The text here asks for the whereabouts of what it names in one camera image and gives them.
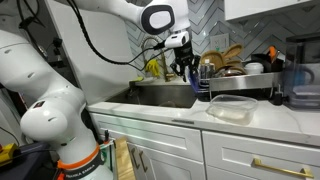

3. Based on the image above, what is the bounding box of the white cup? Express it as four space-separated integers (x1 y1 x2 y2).
243 61 265 75

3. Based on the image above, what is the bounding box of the white wall outlet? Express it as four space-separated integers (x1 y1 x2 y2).
209 32 231 53

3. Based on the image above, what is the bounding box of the gold drawer handle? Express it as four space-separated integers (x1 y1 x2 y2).
251 156 315 180

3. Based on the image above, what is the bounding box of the stainless steel sink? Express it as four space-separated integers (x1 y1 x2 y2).
104 84 198 109

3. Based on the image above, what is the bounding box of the gold spring faucet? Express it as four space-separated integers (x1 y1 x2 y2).
140 35 178 83

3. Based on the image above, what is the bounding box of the steel jar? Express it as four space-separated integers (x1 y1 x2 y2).
198 61 216 80

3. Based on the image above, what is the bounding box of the orange utensil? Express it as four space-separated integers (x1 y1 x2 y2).
267 45 278 63

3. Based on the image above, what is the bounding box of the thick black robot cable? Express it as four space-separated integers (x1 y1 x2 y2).
64 0 168 66

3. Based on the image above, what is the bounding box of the steel dish rack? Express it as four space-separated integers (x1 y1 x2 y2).
191 61 285 102

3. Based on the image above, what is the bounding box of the white upper cabinet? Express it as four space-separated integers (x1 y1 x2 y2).
223 0 313 22

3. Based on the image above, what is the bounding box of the wooden paddle board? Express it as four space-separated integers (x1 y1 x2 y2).
222 43 245 61

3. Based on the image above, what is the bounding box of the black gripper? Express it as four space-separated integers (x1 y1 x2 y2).
170 45 202 83

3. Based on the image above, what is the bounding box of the white kitchen cabinet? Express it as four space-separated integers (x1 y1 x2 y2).
89 111 320 180

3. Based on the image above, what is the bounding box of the yellow sponge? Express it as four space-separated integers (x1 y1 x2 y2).
129 76 145 84

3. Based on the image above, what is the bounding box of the clear plastic bowl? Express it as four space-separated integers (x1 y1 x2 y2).
205 93 260 126

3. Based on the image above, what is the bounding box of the steel pot lid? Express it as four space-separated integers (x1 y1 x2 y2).
216 65 248 78

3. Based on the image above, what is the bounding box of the cabinet door handle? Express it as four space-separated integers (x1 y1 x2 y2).
130 147 141 171
137 150 149 174

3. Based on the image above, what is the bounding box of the yellow device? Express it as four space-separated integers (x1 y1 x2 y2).
0 142 20 166

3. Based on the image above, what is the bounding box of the black case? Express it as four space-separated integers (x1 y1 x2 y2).
0 143 60 180

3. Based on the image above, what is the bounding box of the yellow rubber glove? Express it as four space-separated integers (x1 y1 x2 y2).
144 58 162 79

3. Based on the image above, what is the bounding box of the small black bottle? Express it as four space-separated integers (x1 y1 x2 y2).
272 83 285 106

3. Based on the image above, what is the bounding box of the round wooden plate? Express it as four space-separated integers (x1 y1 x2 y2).
199 49 226 73

